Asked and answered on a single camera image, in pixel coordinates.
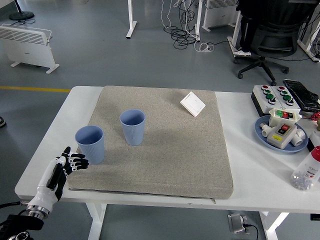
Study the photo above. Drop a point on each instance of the white pipe fitting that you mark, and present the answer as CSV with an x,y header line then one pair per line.
x,y
265,129
298,137

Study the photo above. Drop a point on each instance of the white green-red switch box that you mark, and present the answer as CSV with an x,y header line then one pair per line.
x,y
283,114

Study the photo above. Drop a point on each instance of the beige red-button switch box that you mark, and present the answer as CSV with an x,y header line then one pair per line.
x,y
280,136

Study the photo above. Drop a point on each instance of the grey-brown cushion mat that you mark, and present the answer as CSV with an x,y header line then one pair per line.
x,y
162,155

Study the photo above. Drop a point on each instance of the white four-button control box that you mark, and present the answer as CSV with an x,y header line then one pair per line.
x,y
293,107

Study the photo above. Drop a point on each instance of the red shiny small object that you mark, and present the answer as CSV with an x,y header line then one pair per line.
x,y
316,116

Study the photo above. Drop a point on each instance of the white wall switch panel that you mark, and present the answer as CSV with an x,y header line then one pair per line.
x,y
193,103

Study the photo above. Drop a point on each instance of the brown small object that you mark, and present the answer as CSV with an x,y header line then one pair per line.
x,y
318,125

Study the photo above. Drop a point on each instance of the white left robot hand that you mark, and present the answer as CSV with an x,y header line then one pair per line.
x,y
47,180

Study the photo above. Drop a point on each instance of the grey power adapter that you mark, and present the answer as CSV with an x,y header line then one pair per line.
x,y
236,222

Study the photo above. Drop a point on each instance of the person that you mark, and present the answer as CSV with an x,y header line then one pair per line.
x,y
246,30

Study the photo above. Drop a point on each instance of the clear red-capped screw bottle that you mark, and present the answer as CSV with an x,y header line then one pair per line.
x,y
307,167

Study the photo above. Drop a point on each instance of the black small box under table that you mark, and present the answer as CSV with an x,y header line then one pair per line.
x,y
315,217

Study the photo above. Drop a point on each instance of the white small box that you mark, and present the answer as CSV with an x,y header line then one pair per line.
x,y
315,140

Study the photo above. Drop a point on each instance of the blue round plate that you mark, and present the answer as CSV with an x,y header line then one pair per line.
x,y
263,143

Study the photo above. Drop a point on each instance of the blue ribbed plastic cup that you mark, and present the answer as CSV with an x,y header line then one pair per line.
x,y
133,132
92,150

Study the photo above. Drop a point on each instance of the black office chair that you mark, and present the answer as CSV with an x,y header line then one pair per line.
x,y
272,35

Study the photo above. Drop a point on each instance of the white desk leg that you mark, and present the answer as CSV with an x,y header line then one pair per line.
x,y
131,22
198,22

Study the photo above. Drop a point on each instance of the white power strip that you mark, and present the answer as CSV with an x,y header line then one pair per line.
x,y
205,47

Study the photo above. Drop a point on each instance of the white desk foot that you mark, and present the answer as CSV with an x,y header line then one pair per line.
x,y
306,48
232,43

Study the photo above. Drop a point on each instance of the black fan stand base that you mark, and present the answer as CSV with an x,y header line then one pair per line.
x,y
21,15

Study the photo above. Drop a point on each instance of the white table leg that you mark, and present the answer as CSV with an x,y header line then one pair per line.
x,y
273,225
96,220

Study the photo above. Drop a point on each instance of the white three-button control box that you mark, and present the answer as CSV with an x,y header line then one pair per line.
x,y
262,100

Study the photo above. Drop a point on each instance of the black rounded floor object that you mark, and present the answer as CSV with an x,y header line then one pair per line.
x,y
2,122

